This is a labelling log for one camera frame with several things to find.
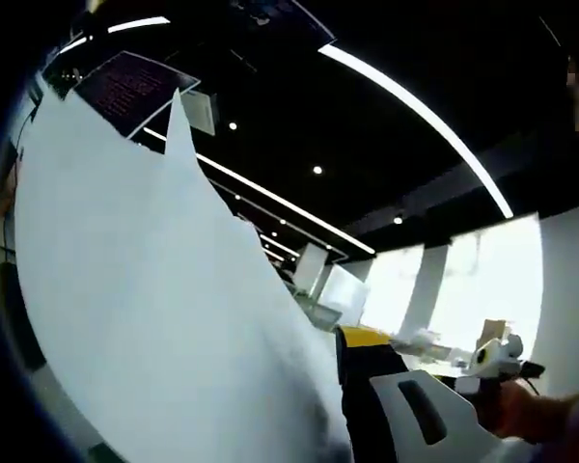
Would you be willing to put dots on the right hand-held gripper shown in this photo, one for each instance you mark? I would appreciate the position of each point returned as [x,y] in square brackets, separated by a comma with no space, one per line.
[497,359]

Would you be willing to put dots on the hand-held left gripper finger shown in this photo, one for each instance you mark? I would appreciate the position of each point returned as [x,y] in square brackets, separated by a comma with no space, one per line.
[415,419]

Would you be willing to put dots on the gathered bundle of printing papers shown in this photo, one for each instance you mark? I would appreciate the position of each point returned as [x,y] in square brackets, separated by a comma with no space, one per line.
[149,289]

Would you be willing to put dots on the person's right hand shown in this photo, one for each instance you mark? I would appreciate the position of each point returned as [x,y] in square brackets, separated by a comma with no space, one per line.
[509,407]

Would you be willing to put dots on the brown cardboard box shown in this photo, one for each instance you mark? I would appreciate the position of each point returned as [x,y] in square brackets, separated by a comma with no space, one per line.
[492,333]

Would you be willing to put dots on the white crumpled bag pile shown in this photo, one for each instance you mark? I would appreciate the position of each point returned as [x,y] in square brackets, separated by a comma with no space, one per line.
[420,343]

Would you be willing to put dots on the large office window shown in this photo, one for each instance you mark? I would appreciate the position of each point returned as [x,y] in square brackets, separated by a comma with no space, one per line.
[492,280]

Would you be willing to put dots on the small office window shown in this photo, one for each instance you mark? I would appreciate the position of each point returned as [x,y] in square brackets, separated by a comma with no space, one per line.
[395,289]

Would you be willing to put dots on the white whiteboard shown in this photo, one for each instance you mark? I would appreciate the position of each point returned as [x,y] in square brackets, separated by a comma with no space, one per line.
[347,291]

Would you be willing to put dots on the white square pillar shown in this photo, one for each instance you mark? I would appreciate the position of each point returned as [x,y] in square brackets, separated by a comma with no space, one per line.
[312,267]

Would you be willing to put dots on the white ceiling light strip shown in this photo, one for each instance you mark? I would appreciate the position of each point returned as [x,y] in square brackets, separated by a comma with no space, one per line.
[338,54]
[294,207]
[140,24]

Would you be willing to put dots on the white ceiling air vent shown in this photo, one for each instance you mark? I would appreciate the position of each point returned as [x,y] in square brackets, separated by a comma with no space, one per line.
[200,113]

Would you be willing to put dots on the dark hanging ceiling screen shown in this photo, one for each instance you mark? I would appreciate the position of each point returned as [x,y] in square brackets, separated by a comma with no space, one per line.
[125,87]

